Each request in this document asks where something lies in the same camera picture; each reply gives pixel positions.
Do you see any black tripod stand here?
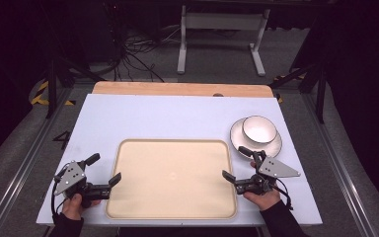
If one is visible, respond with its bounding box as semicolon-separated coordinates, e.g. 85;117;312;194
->
268;60;329;125
44;57;107;120

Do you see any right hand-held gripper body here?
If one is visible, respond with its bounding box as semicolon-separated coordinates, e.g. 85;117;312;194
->
234;149;302;196

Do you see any yellow black floor tape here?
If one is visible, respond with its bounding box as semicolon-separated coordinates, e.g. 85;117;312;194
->
273;73;308;83
30;80;77;107

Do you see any white bowl with dark rim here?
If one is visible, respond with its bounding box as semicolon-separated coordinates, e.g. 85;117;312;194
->
241;115;279;145

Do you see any aluminium floor rail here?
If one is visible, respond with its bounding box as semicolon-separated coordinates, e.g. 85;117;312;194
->
300;92;379;237
0;87;75;237

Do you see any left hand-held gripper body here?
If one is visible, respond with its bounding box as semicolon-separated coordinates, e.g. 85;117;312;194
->
52;160;113;209

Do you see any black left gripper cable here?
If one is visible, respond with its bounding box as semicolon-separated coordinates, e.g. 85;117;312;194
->
49;177;67;222

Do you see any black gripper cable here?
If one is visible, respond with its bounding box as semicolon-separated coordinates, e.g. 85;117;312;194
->
269;177;294;211
49;177;67;222

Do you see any white metal stand frame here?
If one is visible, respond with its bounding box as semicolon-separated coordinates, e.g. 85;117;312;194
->
176;4;272;78

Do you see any bundle of black floor cables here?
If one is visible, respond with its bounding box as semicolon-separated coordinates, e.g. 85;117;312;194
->
110;24;182;83

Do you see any beige rectangular tray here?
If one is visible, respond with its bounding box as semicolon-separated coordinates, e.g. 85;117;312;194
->
105;138;238;221

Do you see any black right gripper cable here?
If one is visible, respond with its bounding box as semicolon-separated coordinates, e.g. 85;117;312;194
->
269;177;294;211

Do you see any white table cover board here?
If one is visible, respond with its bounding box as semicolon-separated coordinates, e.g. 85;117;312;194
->
36;93;324;228

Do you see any person's left hand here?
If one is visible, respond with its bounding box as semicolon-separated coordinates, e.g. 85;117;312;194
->
60;193;103;221

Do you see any person's right hand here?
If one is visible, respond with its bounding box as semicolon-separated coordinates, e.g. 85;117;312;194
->
242;190;282;212

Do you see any white round plate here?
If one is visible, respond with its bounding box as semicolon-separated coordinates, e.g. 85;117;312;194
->
229;117;283;160

